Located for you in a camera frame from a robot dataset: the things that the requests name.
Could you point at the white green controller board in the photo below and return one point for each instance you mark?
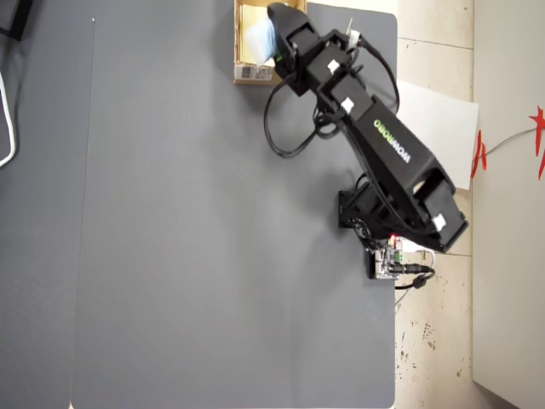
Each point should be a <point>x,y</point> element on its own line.
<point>383,264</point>

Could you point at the white cloth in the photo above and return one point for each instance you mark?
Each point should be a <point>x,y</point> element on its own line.
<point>262,42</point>

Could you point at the black WOWROBO robot arm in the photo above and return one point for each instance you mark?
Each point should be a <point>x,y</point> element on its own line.
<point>396,145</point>

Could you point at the black flat object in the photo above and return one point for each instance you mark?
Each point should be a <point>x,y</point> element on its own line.
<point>17,17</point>

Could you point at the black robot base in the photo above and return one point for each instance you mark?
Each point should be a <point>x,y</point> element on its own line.
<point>345,209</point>

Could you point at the open cardboard box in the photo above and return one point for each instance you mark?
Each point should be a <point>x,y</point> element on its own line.
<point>244,42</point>

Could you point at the bare wrist camera board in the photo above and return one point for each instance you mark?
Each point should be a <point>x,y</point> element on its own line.
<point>354,38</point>

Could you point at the white curved frame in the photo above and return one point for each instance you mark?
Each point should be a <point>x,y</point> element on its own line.
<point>13,140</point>

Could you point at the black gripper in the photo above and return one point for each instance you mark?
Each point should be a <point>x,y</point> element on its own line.
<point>328,59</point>

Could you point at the white paper sheet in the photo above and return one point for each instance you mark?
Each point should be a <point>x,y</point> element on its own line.
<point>447,140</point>

